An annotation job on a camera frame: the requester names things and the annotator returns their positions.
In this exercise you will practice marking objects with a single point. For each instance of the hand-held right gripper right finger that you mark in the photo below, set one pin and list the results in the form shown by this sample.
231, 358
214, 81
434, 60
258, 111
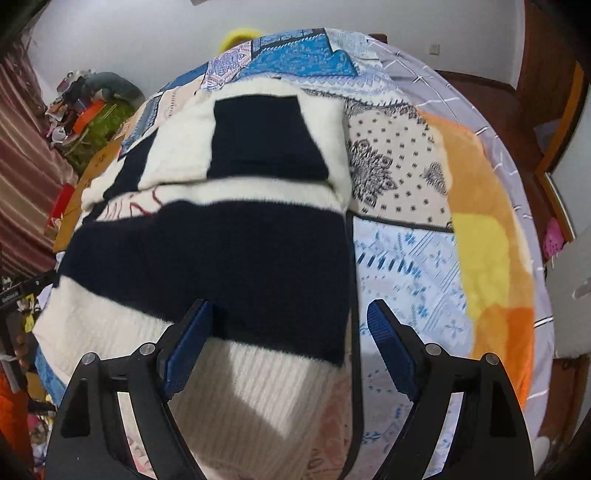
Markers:
392, 350

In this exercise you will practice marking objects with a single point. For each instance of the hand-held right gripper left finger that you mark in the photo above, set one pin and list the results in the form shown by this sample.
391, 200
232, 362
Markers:
184, 355

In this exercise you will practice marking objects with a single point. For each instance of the cream navy striped sweater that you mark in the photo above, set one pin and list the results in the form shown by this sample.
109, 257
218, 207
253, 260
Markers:
207, 258

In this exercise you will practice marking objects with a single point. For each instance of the blue patchwork quilt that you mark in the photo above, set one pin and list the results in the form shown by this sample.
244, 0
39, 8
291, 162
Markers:
406, 277

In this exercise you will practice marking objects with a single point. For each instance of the orange plastic object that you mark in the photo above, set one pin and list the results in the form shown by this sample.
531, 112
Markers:
14, 415

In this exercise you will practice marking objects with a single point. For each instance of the red striped curtain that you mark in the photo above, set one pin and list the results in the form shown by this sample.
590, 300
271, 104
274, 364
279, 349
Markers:
23, 161

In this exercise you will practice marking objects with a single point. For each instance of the orange yellow fleece blanket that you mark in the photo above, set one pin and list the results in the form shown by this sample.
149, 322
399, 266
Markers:
485, 207

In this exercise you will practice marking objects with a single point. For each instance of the green patterned storage bag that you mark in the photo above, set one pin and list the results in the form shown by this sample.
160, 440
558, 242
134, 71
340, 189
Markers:
101, 134

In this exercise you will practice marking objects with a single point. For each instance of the orange box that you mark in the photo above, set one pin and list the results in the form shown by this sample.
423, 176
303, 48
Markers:
88, 116

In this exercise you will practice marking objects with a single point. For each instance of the white wardrobe door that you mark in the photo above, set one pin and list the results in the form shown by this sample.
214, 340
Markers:
572, 286

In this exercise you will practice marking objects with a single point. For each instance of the pink slipper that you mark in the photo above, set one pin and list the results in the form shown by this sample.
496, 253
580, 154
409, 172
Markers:
553, 240

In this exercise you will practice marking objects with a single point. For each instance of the grey plush pillow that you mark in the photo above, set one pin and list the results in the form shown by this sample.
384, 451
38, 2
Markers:
115, 85

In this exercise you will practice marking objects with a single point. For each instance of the grey checked bedsheet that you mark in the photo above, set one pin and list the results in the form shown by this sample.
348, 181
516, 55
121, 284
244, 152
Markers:
461, 92

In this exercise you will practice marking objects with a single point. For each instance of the yellow foam tube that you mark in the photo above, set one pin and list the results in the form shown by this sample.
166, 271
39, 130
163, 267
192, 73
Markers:
238, 37

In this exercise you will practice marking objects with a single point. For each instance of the brown wooden door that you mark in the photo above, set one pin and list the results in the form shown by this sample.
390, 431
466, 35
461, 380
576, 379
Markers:
545, 60

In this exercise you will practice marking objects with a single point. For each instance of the white wall socket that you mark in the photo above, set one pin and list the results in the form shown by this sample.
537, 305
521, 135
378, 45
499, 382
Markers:
434, 49

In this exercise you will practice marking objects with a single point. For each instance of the wooden bed post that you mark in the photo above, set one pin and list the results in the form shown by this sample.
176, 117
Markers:
378, 37

